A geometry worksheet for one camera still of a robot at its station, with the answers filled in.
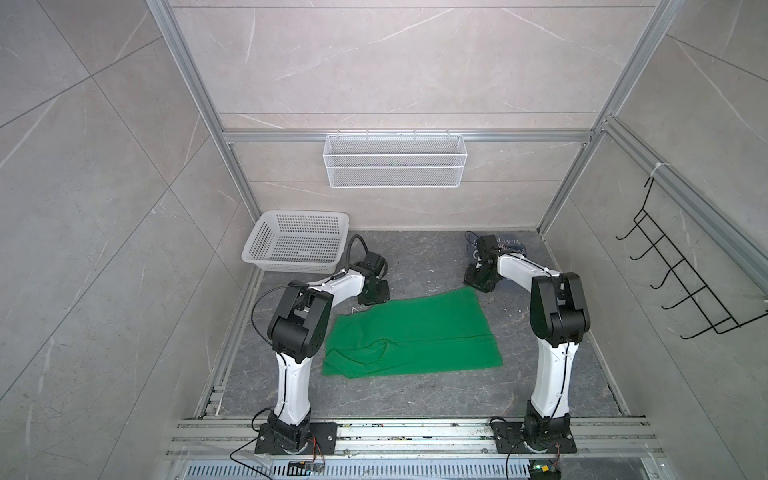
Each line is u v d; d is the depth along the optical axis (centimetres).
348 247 79
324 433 74
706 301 62
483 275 91
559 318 56
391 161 101
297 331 53
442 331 94
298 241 127
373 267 81
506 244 113
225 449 73
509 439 73
